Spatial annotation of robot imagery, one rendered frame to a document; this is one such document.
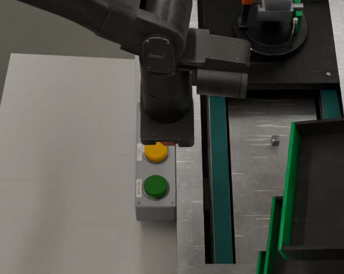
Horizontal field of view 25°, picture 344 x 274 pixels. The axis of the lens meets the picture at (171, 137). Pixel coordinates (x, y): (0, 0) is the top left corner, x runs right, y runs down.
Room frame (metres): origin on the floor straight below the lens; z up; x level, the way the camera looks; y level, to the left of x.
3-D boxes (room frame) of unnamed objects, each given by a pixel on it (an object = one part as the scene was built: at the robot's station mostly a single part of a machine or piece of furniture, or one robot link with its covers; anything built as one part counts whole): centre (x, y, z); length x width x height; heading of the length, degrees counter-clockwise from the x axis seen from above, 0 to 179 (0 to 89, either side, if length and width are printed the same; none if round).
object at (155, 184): (0.60, 0.03, 0.96); 0.04 x 0.04 x 0.02
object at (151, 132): (0.53, 0.01, 1.34); 0.10 x 0.07 x 0.07; 0
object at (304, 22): (0.92, -0.19, 0.98); 0.14 x 0.14 x 0.02
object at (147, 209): (0.67, 0.03, 0.93); 0.21 x 0.07 x 0.06; 0
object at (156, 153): (0.67, 0.03, 0.96); 0.04 x 0.04 x 0.02
